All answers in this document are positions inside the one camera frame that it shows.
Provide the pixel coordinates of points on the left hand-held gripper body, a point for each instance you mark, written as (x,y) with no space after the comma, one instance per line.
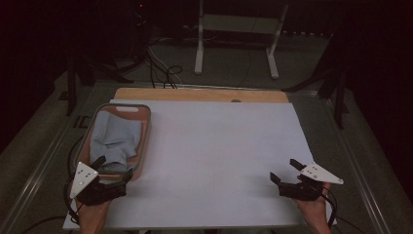
(85,177)

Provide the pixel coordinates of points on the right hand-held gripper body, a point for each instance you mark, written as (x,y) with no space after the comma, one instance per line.
(302,190)

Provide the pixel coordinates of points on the pink basin with grey rim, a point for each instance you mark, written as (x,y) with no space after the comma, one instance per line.
(85,151)

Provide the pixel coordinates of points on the light blue tank top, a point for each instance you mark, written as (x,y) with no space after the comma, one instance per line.
(113,136)

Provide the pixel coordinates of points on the person's right hand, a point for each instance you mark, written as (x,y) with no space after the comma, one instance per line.
(315,214)

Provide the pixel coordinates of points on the person's left hand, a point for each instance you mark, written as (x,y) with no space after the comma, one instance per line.
(92,217)

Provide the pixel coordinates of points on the white table cover sheet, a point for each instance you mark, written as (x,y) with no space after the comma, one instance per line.
(211,146)

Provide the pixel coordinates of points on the black tripod stand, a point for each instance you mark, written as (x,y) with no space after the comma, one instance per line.
(70,91)
(340,104)

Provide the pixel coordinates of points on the white metal stand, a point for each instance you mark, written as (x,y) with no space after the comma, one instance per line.
(240,24)

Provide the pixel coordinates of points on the black floor bracket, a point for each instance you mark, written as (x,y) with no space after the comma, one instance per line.
(82,122)

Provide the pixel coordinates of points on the metal floor rail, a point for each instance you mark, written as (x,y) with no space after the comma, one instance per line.
(355,162)
(36,172)

